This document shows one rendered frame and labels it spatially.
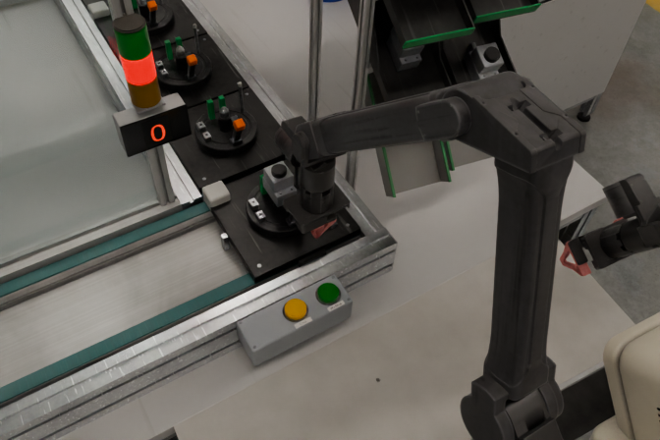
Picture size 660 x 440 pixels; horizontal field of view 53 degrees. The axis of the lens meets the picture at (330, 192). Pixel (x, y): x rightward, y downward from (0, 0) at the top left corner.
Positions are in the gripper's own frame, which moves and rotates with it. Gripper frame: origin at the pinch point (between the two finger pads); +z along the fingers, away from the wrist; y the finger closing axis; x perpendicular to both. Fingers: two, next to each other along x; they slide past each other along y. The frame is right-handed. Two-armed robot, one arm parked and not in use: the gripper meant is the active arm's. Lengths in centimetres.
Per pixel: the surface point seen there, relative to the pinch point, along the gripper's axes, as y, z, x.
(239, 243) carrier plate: 10.8, 8.1, -10.7
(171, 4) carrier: -10, 8, -93
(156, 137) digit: 19.1, -14.1, -23.1
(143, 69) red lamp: 18.7, -29.1, -23.2
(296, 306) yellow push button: 8.5, 8.0, 7.5
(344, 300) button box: -0.4, 9.2, 10.2
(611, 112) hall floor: -198, 104, -58
